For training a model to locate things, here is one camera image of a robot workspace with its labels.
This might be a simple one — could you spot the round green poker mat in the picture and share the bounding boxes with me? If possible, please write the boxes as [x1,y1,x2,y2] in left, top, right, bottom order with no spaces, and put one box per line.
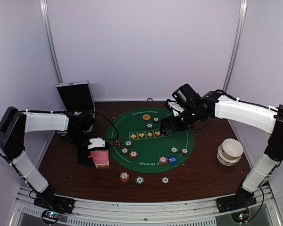
[106,107,194,174]

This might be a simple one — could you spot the front aluminium rail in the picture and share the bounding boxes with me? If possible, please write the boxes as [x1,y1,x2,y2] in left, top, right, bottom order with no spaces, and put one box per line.
[7,185,283,226]

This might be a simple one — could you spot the left aluminium post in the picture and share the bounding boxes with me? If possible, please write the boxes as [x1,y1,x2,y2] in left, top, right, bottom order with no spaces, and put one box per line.
[40,0,63,84]

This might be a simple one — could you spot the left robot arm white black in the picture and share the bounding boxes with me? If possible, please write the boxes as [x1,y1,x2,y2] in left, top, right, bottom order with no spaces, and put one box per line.
[0,106,109,214]

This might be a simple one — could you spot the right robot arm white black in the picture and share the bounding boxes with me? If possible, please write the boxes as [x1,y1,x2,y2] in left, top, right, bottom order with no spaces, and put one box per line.
[160,87,283,212]

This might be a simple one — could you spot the blue small blind button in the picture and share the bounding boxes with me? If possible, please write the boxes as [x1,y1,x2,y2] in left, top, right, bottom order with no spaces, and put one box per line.
[168,156,178,165]

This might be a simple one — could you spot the pink-backed playing card deck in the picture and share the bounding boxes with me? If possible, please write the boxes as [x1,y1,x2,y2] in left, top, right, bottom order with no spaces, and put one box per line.
[89,150,109,165]

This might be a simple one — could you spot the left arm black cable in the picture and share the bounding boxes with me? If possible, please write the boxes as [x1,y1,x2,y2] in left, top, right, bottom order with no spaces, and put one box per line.
[92,110,120,143]

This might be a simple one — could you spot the green chip top seat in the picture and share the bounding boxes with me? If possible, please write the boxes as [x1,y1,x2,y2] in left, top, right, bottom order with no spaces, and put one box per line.
[146,123,153,129]

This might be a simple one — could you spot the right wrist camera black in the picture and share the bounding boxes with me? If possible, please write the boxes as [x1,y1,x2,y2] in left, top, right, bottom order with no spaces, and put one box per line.
[165,83,200,117]

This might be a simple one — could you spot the gold card deck box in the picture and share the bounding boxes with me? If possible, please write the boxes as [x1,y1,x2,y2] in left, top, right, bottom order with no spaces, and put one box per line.
[95,161,109,168]

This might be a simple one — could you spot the right aluminium post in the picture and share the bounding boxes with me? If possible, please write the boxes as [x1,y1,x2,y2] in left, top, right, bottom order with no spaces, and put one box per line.
[222,0,248,92]

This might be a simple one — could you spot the green poker chip stack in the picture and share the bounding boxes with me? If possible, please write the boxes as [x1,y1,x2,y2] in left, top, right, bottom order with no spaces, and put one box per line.
[135,176,145,185]

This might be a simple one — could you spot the aluminium post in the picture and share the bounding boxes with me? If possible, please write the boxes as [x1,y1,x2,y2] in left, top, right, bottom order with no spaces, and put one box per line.
[40,0,63,84]
[222,0,248,92]

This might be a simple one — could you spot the triangular all-in button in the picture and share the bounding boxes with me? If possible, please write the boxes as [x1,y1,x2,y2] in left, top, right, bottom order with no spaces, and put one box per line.
[109,138,121,147]

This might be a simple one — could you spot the white ceramic bowl stack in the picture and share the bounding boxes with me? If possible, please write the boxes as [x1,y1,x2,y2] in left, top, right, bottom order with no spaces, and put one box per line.
[216,138,244,167]

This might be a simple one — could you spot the red five chip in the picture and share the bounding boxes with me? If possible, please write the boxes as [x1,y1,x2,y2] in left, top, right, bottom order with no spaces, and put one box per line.
[158,156,168,164]
[129,151,139,159]

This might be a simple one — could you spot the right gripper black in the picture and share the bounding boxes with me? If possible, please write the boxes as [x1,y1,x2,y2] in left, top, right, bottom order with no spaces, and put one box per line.
[160,105,200,136]

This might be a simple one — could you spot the orange dealer button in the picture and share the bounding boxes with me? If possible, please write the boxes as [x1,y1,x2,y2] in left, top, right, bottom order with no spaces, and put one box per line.
[142,114,151,121]

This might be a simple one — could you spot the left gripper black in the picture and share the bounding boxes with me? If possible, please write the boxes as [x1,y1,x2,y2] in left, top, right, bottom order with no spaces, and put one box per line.
[67,130,94,167]

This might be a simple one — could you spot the brown poker chip stack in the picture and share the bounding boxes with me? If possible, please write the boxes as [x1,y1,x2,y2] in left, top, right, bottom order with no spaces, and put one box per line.
[161,177,170,185]

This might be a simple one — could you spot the orange poker chip stack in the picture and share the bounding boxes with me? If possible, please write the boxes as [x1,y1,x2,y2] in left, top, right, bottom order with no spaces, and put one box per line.
[119,172,130,182]

